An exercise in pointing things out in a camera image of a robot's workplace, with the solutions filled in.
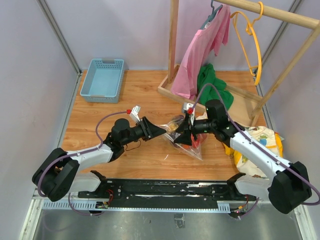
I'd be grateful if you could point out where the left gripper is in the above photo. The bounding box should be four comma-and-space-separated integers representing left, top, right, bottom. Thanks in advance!
121, 116, 167, 146

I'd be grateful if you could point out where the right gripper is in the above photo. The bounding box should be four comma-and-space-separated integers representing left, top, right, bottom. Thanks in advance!
173, 115, 216, 146

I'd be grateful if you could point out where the clear zip top bag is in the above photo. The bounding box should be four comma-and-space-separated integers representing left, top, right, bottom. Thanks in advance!
159, 114, 207, 161

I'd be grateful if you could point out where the dark red fake apple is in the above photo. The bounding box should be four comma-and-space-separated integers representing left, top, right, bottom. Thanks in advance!
170, 132, 181, 140

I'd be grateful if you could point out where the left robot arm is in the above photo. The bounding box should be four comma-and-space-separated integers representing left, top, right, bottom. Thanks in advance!
31, 117, 166, 202

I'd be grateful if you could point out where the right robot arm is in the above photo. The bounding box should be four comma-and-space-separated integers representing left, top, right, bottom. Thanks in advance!
174, 99, 312, 214

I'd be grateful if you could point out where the yellow fake fruit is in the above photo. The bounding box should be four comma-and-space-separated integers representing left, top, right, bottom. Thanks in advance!
167, 122, 179, 132

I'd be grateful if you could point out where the red fake fruit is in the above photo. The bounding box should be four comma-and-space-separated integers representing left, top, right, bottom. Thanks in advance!
191, 133, 207, 148

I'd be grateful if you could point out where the green cloth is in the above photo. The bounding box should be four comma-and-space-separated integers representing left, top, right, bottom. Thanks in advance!
197, 63, 234, 110

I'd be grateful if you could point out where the wooden clothes rack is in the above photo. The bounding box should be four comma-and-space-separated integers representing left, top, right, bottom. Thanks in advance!
157, 0, 320, 121

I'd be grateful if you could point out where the light blue plastic basket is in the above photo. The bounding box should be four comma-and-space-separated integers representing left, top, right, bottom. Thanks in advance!
80, 58, 125, 104

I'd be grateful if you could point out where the dinosaur print cloth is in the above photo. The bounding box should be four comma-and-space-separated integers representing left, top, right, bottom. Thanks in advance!
223, 126, 283, 179

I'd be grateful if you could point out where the pink shirt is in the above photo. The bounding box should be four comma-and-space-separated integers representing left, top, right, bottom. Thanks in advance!
170, 4, 231, 99

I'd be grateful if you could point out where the teal hanger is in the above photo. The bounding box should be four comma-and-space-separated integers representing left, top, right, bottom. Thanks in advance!
200, 0, 223, 30

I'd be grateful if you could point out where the yellow hanger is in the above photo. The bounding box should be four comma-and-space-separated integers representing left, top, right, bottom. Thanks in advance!
230, 1, 264, 86

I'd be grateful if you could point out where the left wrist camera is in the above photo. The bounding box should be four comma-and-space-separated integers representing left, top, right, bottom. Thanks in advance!
129, 105, 141, 123

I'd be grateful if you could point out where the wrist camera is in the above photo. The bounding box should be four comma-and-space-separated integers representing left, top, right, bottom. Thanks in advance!
129, 105, 141, 123
182, 102, 195, 115

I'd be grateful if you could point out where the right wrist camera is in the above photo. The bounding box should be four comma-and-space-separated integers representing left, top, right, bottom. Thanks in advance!
182, 102, 195, 115

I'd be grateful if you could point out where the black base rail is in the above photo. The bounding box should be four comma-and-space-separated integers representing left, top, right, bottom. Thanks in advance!
73, 178, 256, 213

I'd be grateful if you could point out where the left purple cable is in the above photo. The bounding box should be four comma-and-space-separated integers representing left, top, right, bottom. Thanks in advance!
36, 110, 132, 216

